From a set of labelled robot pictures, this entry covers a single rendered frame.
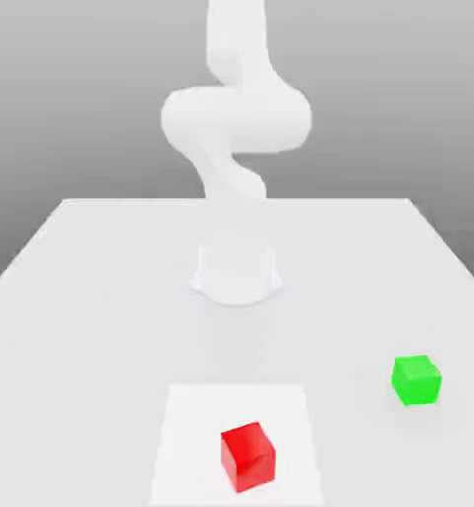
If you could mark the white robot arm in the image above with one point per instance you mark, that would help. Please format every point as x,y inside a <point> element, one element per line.
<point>236,119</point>

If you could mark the small red cube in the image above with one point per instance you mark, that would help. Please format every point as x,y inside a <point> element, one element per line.
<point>249,457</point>

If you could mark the small green cube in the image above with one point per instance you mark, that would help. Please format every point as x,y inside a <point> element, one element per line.
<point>416,380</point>

